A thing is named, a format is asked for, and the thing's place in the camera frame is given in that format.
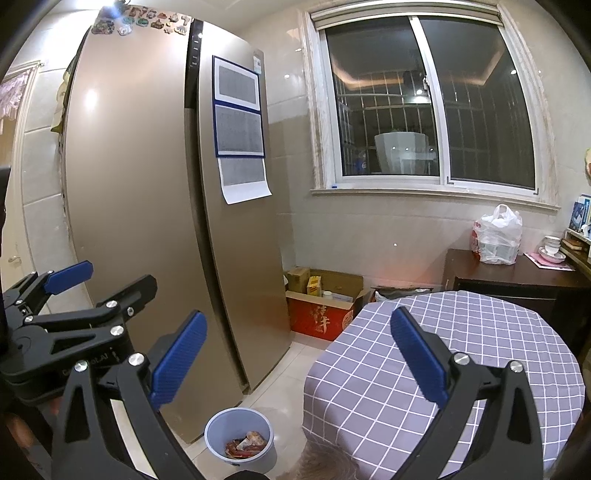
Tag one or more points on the fuzzy beige cloth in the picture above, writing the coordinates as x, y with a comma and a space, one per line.
325, 464

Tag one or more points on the red cardboard box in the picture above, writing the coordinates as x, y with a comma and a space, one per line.
316, 323

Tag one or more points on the small white bowl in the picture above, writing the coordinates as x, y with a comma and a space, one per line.
551, 253

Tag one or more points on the pink lace curtain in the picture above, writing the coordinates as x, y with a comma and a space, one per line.
16, 92

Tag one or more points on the blue picture box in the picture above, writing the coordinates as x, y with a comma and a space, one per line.
579, 219

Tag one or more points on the white-framed sliding window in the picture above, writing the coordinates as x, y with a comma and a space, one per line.
485, 115

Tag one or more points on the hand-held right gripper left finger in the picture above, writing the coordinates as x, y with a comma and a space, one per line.
180, 364

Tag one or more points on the champagne double-door refrigerator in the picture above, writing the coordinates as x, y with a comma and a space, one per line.
134, 207

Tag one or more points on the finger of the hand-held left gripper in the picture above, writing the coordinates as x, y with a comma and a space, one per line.
134, 295
69, 278

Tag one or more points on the grey checked tablecloth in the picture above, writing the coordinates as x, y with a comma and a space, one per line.
369, 369

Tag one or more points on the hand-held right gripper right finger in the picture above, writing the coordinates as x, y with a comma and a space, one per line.
418, 360

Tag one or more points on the dark wooden cabinet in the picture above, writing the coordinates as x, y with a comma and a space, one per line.
461, 267

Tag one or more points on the pink place mat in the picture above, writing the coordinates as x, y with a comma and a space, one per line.
531, 258

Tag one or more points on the white flat box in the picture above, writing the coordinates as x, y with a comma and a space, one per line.
342, 298

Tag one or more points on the white outdoor tank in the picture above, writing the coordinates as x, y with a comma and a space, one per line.
401, 152

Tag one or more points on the blue-framed printed chart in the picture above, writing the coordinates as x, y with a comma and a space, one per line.
238, 129

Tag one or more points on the round wall ornament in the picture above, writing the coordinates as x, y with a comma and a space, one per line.
588, 161

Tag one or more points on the white roller blind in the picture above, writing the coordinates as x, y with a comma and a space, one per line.
406, 13

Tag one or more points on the row of fridge magnets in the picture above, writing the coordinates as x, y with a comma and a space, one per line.
102, 25

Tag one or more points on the yellow packet box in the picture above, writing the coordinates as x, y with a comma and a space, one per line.
314, 286

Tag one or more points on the white door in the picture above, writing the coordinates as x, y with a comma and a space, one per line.
16, 207

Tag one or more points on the small brown carton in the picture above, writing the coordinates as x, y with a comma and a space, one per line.
298, 279

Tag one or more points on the light blue plastic bin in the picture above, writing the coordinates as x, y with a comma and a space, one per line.
217, 429

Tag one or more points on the white plastic shopping bag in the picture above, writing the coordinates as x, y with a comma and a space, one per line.
498, 240

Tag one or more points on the wooden desk shelf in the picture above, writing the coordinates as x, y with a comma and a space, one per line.
575, 251

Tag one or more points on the beige hanging cloth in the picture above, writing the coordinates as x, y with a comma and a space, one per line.
60, 97

